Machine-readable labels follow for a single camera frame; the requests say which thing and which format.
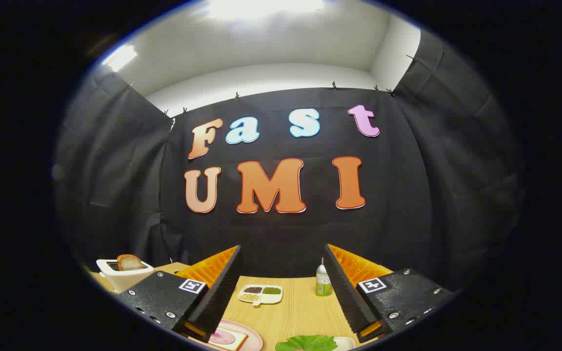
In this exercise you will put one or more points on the green and silver bottle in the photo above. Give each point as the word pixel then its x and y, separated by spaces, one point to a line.
pixel 323 285

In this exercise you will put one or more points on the ceiling light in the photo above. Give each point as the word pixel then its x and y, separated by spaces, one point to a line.
pixel 120 57

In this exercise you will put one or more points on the green lettuce leaf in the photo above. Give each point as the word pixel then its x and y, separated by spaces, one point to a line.
pixel 305 343

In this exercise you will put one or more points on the pink plate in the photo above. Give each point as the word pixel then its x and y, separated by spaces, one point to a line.
pixel 252 337

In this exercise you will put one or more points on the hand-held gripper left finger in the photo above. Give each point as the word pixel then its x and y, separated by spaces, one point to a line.
pixel 222 292

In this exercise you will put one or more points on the black backdrop cloth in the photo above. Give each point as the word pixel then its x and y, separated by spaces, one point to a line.
pixel 286 234

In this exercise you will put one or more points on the small white dish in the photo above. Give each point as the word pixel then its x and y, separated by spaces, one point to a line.
pixel 345 344

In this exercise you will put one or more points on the toasted bread slice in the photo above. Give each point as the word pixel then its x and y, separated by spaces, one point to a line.
pixel 130 263

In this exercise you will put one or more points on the pile of green beans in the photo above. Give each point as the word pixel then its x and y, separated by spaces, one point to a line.
pixel 271 290

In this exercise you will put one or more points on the pink ham slice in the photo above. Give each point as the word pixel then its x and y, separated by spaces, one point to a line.
pixel 222 336

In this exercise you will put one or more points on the white toaster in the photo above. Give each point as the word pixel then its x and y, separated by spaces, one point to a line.
pixel 125 282

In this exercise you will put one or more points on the pile of yellow soybeans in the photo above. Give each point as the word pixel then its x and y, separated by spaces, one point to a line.
pixel 249 297

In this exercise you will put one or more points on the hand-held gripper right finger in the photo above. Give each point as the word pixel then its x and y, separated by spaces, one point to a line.
pixel 347 292

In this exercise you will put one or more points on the white divided dish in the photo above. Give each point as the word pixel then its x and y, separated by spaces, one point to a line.
pixel 273 298

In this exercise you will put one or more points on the pile of dark red beans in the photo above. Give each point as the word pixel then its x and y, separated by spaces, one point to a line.
pixel 253 290

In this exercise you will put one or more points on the white bread slice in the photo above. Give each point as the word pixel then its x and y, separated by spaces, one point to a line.
pixel 238 342

